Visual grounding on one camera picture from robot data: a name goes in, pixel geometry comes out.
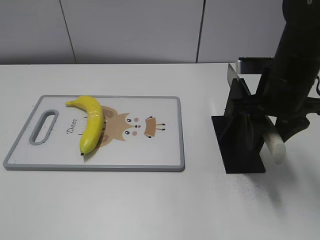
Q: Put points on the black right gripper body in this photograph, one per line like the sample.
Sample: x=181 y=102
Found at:
x=286 y=98

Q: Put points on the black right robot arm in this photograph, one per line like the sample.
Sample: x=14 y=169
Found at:
x=299 y=46

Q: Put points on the white grey-rimmed cutting board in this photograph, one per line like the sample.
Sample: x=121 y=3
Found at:
x=140 y=133

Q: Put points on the black knife stand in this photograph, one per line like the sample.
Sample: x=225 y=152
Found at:
x=240 y=135

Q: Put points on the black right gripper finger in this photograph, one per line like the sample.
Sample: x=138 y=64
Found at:
x=249 y=104

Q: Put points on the white-handled kitchen knife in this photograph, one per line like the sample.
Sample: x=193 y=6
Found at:
x=271 y=136

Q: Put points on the yellow plastic banana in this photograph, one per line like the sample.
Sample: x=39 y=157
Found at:
x=95 y=122

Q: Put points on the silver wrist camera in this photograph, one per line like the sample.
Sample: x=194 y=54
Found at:
x=252 y=65

